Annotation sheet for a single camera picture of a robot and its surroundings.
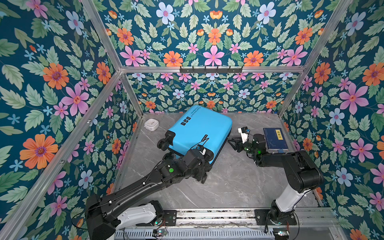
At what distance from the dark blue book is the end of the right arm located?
0.27 meters

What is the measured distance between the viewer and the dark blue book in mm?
1011

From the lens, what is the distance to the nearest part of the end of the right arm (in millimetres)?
748
